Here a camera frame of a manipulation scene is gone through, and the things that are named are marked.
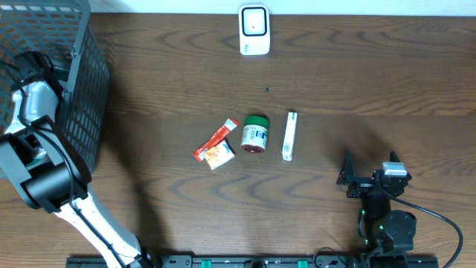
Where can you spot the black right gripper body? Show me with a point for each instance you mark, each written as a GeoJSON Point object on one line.
{"type": "Point", "coordinates": [361, 184]}

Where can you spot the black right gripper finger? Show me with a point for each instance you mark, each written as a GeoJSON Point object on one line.
{"type": "Point", "coordinates": [394, 157]}
{"type": "Point", "coordinates": [347, 173]}

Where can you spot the white slim box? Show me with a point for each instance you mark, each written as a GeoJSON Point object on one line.
{"type": "Point", "coordinates": [289, 136]}

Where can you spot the green lid jar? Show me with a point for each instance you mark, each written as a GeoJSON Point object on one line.
{"type": "Point", "coordinates": [255, 134]}

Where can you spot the red stick sachet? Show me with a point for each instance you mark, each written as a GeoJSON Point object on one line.
{"type": "Point", "coordinates": [217, 137]}

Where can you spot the orange tissue pack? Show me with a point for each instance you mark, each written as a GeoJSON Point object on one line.
{"type": "Point", "coordinates": [219, 155]}

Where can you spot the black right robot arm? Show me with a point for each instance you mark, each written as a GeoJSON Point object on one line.
{"type": "Point", "coordinates": [387, 231]}

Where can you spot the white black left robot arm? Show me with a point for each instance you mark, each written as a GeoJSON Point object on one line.
{"type": "Point", "coordinates": [48, 173]}

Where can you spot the grey plastic mesh basket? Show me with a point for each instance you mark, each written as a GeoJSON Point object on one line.
{"type": "Point", "coordinates": [61, 30]}

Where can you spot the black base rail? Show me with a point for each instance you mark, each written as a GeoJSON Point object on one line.
{"type": "Point", "coordinates": [323, 261]}

